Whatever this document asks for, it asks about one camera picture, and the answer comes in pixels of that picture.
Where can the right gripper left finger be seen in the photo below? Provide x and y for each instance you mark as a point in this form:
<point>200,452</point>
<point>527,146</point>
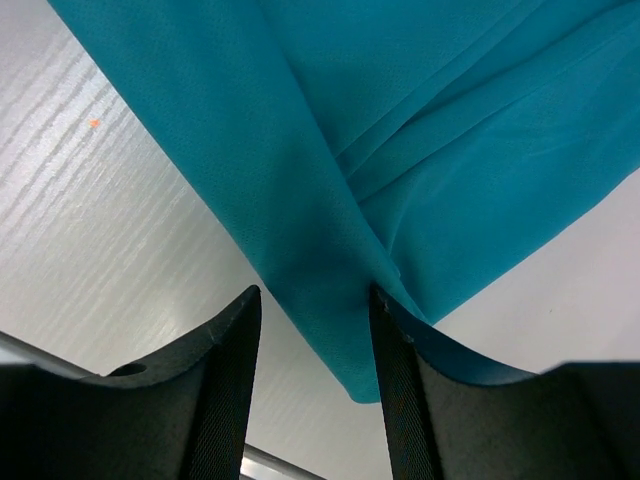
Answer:
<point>150,410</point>

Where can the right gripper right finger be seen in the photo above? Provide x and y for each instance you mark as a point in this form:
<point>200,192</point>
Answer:
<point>453,413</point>

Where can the teal t shirt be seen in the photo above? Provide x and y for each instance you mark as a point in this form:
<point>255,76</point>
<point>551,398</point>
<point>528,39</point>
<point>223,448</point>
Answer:
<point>426,147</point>

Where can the aluminium front rail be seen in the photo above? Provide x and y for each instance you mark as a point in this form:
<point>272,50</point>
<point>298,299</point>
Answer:
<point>150,400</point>

